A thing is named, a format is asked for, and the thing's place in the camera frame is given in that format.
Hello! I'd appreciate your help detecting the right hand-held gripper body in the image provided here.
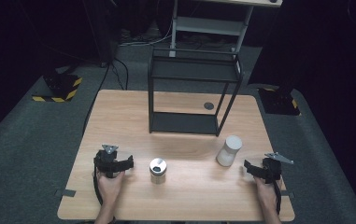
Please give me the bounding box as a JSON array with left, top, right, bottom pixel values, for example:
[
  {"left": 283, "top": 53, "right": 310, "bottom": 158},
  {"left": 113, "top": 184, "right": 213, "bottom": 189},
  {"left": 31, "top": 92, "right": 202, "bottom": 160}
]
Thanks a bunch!
[{"left": 261, "top": 151, "right": 294, "bottom": 185}]

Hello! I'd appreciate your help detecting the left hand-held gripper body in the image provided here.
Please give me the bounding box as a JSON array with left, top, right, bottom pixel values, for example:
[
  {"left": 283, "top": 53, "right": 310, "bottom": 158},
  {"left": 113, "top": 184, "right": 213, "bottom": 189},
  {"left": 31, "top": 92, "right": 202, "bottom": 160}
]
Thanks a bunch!
[{"left": 93, "top": 144, "right": 127, "bottom": 179}]

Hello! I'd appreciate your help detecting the white canister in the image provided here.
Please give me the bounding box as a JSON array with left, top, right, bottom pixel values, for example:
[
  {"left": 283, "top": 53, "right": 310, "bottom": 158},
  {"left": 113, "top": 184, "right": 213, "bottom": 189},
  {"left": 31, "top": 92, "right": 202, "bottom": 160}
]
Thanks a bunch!
[{"left": 215, "top": 134, "right": 243, "bottom": 168}]

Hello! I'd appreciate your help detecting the glass jar with metal lid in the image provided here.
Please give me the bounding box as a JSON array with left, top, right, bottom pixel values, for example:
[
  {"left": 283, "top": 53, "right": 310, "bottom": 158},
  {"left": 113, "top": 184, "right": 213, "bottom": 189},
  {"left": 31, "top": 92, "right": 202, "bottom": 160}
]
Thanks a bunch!
[{"left": 149, "top": 157, "right": 168, "bottom": 185}]

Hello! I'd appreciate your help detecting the black metal shelf rack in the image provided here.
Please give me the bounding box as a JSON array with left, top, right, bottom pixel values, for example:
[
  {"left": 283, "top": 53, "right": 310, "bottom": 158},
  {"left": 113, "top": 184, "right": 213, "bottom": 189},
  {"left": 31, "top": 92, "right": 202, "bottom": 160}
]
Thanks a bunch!
[{"left": 147, "top": 47, "right": 244, "bottom": 137}]

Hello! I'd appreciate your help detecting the person's right hand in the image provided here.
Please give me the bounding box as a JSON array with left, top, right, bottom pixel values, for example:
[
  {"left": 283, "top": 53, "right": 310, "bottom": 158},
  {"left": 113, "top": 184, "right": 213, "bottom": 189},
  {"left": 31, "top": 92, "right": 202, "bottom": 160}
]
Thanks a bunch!
[{"left": 254, "top": 176, "right": 284, "bottom": 216}]

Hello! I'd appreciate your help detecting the person's left hand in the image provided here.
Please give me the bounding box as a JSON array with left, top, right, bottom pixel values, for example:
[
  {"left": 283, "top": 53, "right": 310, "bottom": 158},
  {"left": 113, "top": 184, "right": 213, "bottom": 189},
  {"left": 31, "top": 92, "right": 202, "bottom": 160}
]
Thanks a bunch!
[{"left": 95, "top": 170, "right": 126, "bottom": 208}]

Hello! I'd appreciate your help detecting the grey tape strip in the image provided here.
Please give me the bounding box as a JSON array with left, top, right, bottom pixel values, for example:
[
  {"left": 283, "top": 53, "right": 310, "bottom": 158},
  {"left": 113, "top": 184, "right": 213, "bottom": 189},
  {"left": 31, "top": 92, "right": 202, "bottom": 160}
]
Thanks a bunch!
[
  {"left": 53, "top": 189, "right": 78, "bottom": 198},
  {"left": 280, "top": 189, "right": 296, "bottom": 199}
]

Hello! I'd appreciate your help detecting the yellow black striped stand base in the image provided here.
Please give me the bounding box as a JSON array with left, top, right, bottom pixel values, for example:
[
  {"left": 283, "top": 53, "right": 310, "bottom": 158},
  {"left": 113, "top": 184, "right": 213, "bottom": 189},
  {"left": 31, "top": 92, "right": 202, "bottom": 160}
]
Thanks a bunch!
[
  {"left": 257, "top": 86, "right": 302, "bottom": 117},
  {"left": 31, "top": 72, "right": 83, "bottom": 104}
]

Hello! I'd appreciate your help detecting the grey metal cart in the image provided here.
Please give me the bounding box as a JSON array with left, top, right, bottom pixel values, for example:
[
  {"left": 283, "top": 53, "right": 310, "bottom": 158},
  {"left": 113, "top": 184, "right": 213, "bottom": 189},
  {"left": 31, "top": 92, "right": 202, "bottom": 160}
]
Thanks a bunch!
[{"left": 168, "top": 0, "right": 283, "bottom": 59}]

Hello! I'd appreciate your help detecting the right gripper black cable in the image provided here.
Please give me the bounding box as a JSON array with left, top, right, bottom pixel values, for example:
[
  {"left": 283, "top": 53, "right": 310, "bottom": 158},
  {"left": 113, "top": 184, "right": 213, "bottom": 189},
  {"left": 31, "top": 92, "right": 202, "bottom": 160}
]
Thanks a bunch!
[{"left": 272, "top": 180, "right": 283, "bottom": 217}]

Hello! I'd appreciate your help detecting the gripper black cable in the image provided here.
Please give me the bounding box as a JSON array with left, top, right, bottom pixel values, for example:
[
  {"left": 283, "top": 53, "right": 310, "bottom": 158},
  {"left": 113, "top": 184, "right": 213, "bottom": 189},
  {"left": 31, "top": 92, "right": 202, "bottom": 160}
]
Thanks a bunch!
[
  {"left": 272, "top": 180, "right": 283, "bottom": 217},
  {"left": 93, "top": 160, "right": 104, "bottom": 206}
]

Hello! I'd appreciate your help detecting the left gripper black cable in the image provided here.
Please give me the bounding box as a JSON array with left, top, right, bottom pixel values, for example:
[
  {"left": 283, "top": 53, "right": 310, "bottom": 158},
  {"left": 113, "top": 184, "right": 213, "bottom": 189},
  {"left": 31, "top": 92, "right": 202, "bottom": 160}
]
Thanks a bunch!
[{"left": 93, "top": 160, "right": 104, "bottom": 206}]

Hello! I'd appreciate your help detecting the black floor cable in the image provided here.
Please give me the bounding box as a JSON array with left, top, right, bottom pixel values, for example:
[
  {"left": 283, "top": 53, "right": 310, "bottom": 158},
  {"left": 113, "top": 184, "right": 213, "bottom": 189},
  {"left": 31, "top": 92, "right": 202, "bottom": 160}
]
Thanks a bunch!
[{"left": 81, "top": 57, "right": 130, "bottom": 135}]

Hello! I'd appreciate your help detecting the white floor cable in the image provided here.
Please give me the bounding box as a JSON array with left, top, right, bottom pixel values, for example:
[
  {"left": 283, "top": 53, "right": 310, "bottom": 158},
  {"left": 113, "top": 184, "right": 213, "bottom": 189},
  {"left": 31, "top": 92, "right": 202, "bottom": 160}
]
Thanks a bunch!
[{"left": 119, "top": 21, "right": 174, "bottom": 49}]

